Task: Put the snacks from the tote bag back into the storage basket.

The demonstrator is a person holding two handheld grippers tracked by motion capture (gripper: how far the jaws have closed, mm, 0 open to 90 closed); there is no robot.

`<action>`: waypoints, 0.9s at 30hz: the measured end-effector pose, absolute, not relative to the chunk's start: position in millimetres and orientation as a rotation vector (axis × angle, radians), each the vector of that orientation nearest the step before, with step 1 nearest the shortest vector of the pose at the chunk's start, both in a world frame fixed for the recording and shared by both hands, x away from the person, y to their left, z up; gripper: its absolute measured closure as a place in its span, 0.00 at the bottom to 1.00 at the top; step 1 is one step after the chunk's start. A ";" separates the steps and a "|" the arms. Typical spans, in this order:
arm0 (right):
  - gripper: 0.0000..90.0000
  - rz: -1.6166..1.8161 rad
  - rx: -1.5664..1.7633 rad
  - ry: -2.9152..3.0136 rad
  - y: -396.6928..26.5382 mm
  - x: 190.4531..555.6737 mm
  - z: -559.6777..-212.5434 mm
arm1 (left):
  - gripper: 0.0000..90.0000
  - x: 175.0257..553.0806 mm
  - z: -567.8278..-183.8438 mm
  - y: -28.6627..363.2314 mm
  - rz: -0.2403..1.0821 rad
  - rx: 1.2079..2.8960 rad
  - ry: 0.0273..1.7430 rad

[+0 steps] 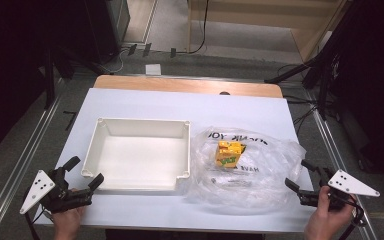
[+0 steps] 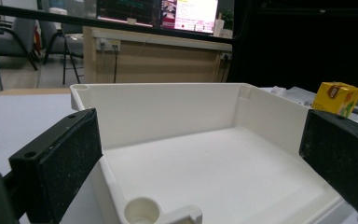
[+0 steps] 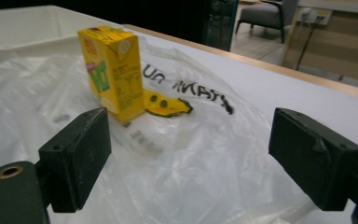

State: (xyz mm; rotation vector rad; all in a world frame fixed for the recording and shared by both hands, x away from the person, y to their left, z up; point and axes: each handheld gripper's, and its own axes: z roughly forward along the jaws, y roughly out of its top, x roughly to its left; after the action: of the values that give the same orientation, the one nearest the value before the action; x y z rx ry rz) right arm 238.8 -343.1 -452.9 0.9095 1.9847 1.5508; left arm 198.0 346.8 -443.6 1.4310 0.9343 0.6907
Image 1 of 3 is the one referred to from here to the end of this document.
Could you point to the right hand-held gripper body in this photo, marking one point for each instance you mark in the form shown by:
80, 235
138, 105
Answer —
338, 190

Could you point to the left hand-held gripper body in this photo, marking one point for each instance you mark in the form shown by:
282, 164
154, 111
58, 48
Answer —
58, 195

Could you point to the clear plastic bag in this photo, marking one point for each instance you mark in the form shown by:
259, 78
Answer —
246, 170

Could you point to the white plastic tray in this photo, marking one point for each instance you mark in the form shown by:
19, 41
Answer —
140, 155

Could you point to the yellow snack packet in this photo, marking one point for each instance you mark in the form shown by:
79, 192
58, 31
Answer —
229, 154

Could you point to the person's left hand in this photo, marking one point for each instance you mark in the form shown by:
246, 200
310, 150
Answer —
67, 222

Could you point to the person's right hand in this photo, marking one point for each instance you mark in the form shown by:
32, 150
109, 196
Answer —
326, 218

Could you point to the black tripod stand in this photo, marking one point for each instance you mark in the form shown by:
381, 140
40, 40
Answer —
313, 71

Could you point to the white table mat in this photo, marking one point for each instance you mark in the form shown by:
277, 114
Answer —
180, 106

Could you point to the white floor box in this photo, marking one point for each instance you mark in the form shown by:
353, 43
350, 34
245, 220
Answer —
153, 69

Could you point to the wooden table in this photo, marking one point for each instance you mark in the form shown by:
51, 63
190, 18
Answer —
186, 85

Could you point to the wooden cabinet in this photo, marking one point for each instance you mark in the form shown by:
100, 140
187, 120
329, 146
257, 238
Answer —
256, 13

